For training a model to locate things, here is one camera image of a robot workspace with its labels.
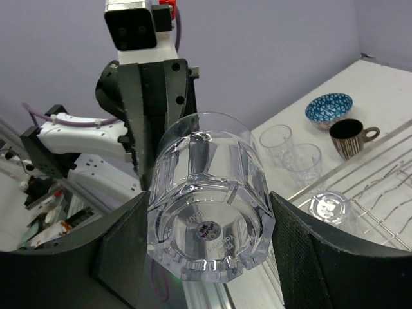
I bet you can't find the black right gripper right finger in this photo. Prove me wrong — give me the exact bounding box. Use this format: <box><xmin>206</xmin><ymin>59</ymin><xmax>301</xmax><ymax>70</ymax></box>
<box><xmin>270</xmin><ymin>192</ymin><xmax>411</xmax><ymax>308</ymax></box>

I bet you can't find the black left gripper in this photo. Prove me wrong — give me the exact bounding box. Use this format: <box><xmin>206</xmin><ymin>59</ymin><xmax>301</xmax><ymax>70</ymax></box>
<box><xmin>95</xmin><ymin>58</ymin><xmax>200</xmax><ymax>190</ymax></box>

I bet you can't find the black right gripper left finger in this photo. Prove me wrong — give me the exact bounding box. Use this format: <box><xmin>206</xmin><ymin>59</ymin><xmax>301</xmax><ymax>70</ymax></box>
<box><xmin>1</xmin><ymin>191</ymin><xmax>150</xmax><ymax>308</ymax></box>

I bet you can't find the clear glass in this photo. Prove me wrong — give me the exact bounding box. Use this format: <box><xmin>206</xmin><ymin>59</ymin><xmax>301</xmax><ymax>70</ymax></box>
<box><xmin>282</xmin><ymin>143</ymin><xmax>323</xmax><ymax>189</ymax></box>
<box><xmin>308</xmin><ymin>191</ymin><xmax>355</xmax><ymax>227</ymax></box>
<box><xmin>147</xmin><ymin>113</ymin><xmax>276</xmax><ymax>283</ymax></box>
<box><xmin>259</xmin><ymin>124</ymin><xmax>293</xmax><ymax>160</ymax></box>

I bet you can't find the brown striped mug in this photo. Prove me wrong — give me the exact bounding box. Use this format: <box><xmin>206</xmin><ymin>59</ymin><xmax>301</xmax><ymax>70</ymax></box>
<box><xmin>329</xmin><ymin>118</ymin><xmax>380</xmax><ymax>160</ymax></box>

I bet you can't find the blue patterned bowl red outside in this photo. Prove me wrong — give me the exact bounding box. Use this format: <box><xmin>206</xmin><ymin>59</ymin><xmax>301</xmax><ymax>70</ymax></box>
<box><xmin>304</xmin><ymin>93</ymin><xmax>353</xmax><ymax>130</ymax></box>

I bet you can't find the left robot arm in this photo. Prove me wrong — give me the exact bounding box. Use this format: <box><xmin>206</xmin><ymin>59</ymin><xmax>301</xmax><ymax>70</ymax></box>
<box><xmin>21</xmin><ymin>59</ymin><xmax>199</xmax><ymax>202</ymax></box>

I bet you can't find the metal wire dish rack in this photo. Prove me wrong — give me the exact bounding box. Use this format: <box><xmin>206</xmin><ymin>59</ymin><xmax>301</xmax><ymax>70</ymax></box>
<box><xmin>263</xmin><ymin>118</ymin><xmax>412</xmax><ymax>290</ymax></box>

